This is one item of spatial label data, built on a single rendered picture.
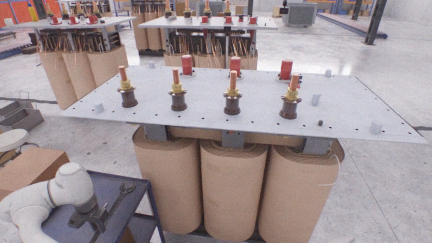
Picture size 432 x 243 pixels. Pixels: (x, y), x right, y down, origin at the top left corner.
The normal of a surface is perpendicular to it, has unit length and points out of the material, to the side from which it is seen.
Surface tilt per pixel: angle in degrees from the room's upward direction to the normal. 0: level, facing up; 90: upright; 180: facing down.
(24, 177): 0
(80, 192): 91
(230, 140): 90
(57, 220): 0
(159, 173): 90
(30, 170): 0
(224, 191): 90
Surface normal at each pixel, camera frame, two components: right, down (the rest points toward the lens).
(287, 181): -0.47, 0.44
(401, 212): 0.00, -0.87
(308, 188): -0.14, 0.49
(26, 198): 0.15, -0.75
